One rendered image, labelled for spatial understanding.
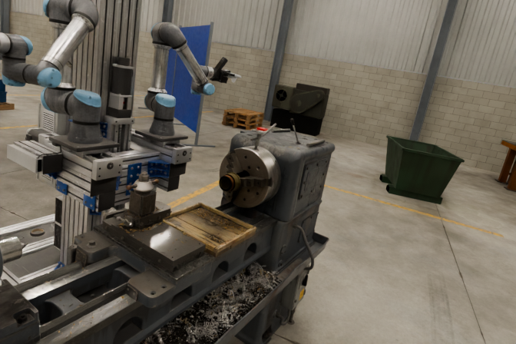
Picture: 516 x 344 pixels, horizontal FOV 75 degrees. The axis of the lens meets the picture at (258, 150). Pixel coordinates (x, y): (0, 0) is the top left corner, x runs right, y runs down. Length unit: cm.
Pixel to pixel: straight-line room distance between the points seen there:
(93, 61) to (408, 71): 1029
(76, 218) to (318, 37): 1058
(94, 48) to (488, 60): 1091
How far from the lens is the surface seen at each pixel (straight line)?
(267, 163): 167
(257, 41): 1258
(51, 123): 223
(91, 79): 198
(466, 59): 1171
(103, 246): 140
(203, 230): 159
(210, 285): 155
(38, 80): 153
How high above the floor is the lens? 162
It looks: 13 degrees down
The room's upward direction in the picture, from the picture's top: 10 degrees clockwise
